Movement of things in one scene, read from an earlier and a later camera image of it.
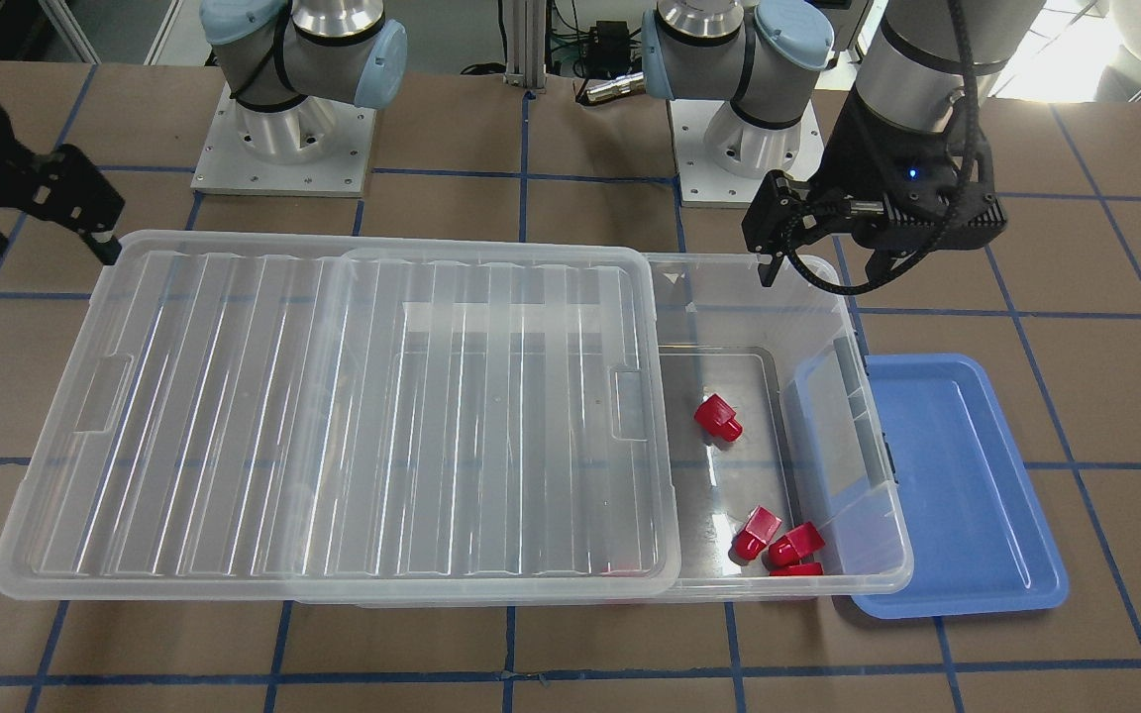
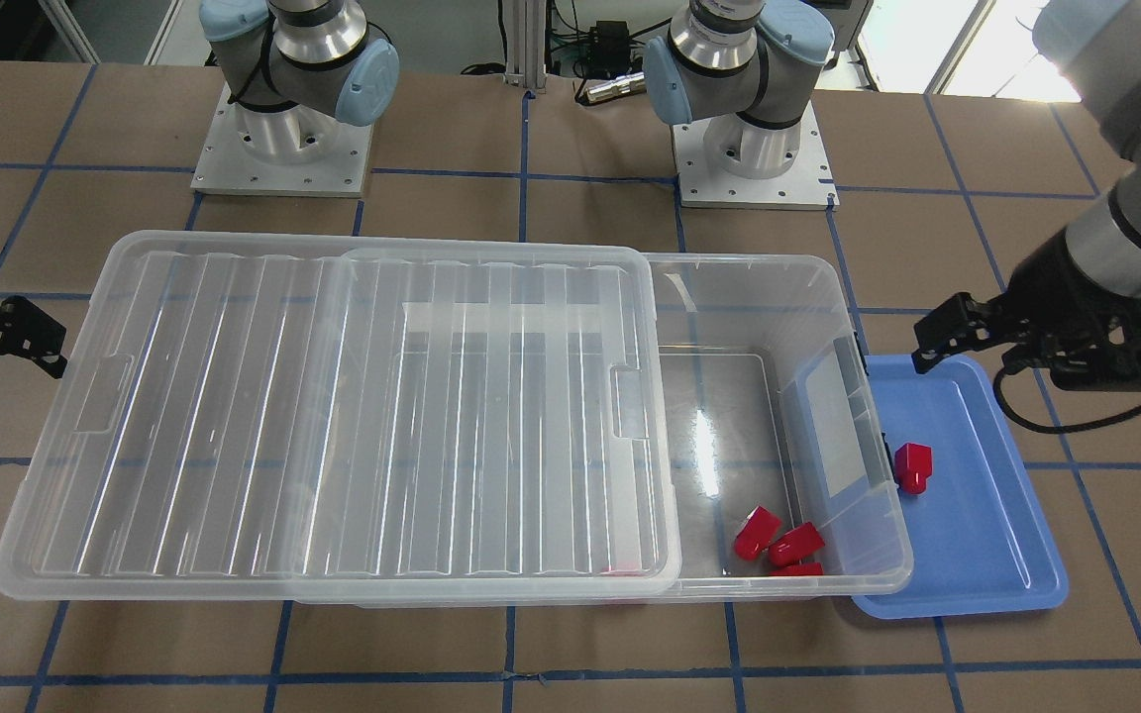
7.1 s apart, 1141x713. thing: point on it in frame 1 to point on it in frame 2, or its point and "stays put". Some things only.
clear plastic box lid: x=358 y=418 stays put
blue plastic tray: x=979 y=542 stays put
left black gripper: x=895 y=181 to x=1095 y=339
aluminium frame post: x=526 y=44 stays put
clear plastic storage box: x=786 y=485 stays put
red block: x=717 y=415 to x=913 y=465
